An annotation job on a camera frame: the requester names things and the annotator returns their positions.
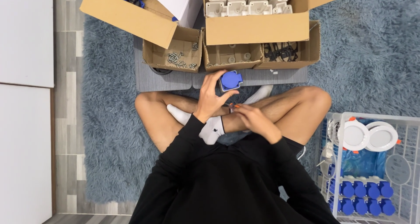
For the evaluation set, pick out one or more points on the white round downlight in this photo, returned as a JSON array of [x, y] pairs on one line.
[[354, 135], [382, 138]]

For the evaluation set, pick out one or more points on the small cardboard box of gaskets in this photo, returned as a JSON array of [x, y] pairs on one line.
[[308, 46]]

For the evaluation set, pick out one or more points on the long grey ribbed mat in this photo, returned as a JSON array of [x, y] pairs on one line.
[[262, 79]]

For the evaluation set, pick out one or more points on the person's right fingers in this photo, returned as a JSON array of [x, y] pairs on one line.
[[241, 110]]

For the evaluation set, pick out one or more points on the person's left leg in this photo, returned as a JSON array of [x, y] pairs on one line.
[[157, 112]]

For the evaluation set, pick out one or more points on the small cardboard box of plugs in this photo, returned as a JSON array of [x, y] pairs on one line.
[[229, 66]]

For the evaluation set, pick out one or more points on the white carton box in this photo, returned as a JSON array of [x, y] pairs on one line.
[[180, 2]]

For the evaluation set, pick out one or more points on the large cardboard box, white housings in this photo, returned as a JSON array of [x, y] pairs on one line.
[[256, 28]]

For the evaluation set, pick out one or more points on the person's right hand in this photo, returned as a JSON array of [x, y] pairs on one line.
[[259, 122]]

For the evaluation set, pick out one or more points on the pile of silver screws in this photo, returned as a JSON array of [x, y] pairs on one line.
[[175, 59]]

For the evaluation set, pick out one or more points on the blue lidded grey socket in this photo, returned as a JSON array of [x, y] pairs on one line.
[[231, 80]]

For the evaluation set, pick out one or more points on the large cardboard box, blue parts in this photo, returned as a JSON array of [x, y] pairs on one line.
[[131, 17]]

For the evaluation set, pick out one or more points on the white cabinet panel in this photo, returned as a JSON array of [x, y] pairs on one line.
[[26, 36], [24, 151]]

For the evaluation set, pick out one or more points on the black long-sleeve shirt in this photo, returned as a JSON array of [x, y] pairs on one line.
[[229, 184]]

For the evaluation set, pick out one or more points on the person's leg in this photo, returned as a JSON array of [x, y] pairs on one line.
[[295, 109], [157, 112]]

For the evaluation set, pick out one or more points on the small grey ribbed mat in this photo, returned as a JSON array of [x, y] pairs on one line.
[[157, 81]]

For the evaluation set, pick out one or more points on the group of beige round plugs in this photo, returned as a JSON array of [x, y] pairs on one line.
[[231, 58]]

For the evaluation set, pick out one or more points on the black round disc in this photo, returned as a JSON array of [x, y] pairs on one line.
[[160, 71]]

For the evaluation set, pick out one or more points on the white sock with black logo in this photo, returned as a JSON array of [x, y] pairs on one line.
[[210, 130]]

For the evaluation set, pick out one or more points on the translucent round lid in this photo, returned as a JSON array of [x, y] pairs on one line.
[[397, 168]]

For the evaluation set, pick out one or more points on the rows of finished blue sockets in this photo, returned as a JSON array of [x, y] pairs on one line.
[[361, 197]]

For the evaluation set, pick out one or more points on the blue plastic bag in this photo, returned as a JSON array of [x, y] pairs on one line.
[[361, 163]]

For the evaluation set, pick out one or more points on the person's left hand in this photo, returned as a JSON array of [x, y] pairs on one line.
[[208, 97]]

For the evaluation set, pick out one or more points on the small cardboard box of screws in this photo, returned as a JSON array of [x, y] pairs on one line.
[[157, 56]]

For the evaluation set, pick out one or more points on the blue-grey shaggy rug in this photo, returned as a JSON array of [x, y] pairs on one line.
[[111, 119]]

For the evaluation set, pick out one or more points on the rows of white socket housings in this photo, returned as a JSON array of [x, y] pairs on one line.
[[239, 0]]

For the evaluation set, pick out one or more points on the person's right leg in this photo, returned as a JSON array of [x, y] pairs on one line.
[[295, 109]]

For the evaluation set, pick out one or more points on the pile of black gaskets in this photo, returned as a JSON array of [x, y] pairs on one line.
[[280, 51]]

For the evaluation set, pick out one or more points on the plain white sock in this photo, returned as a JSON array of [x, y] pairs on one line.
[[261, 94]]

